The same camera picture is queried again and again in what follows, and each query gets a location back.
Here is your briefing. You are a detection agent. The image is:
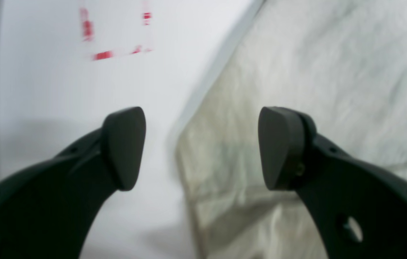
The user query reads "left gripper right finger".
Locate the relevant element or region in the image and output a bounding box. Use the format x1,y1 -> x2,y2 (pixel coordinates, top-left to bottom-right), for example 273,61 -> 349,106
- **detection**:
258,106 -> 407,259

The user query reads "beige T-shirt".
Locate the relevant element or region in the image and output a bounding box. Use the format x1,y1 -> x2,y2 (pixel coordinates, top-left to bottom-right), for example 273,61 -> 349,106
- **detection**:
175,0 -> 407,259

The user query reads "red tape rectangle marking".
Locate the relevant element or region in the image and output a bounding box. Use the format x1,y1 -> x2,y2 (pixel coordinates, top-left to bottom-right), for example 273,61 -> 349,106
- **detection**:
77,0 -> 154,61

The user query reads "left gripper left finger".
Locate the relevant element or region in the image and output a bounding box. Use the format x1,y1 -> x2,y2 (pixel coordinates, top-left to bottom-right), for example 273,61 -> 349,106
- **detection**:
0,107 -> 146,259

